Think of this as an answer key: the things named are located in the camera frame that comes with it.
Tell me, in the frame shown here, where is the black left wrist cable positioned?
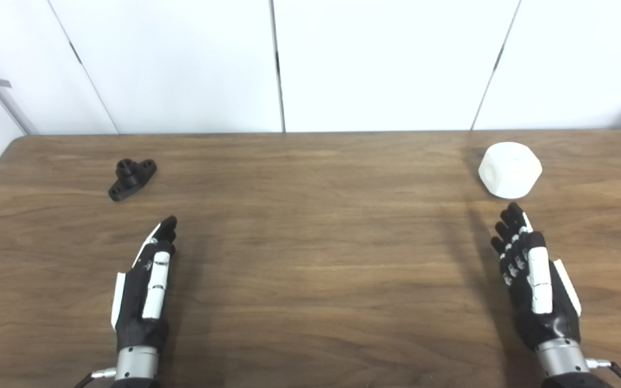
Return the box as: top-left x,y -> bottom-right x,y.
73,368 -> 118,388

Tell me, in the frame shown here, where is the black flanged holder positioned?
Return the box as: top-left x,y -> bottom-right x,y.
108,158 -> 158,202

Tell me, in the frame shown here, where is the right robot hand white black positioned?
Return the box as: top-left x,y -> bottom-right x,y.
491,202 -> 582,351

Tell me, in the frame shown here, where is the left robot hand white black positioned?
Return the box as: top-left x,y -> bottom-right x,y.
111,216 -> 178,352

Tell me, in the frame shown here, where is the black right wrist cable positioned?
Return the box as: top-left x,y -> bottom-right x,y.
585,358 -> 621,388

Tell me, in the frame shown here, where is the round white faceted piece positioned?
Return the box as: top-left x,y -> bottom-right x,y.
478,142 -> 543,199

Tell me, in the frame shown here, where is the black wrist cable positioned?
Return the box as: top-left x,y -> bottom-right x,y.
73,368 -> 118,388
585,358 -> 621,388

